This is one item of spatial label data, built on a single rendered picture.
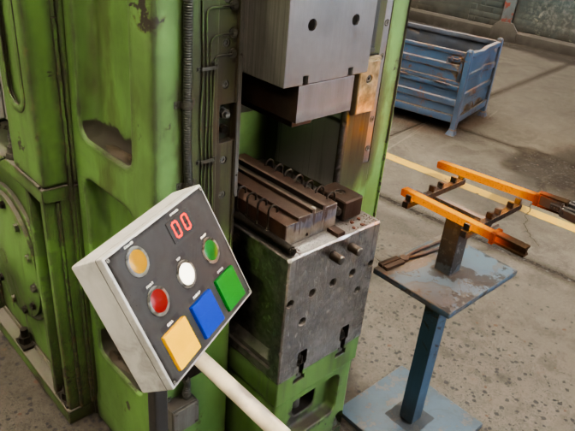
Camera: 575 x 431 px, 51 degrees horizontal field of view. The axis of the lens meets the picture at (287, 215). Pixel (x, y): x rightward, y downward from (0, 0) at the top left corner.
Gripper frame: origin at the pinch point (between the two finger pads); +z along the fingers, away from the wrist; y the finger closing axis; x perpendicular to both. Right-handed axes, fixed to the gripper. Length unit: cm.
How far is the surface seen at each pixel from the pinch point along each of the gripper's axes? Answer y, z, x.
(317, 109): -64, 39, 29
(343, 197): -45, 42, -3
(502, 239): -25.4, 1.0, -4.3
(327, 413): -46, 37, -85
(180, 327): -120, 17, 2
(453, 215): -25.6, 17.0, -3.8
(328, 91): -60, 39, 33
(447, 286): -20.4, 16.5, -30.4
